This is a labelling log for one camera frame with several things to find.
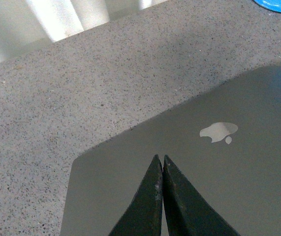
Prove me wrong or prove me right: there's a left gripper dark top-camera left finger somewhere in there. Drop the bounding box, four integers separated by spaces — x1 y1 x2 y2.
109 155 163 236

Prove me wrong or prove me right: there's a left gripper dark top-camera right finger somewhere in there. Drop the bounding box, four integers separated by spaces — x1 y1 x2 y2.
163 155 239 236

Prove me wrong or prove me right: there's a white curtain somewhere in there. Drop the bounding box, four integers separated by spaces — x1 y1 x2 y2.
0 0 161 63

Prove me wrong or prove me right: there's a grey laptop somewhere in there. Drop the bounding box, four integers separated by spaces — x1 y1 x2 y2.
61 66 281 236

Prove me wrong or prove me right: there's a blue desk lamp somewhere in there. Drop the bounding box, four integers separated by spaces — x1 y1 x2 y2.
253 0 281 13

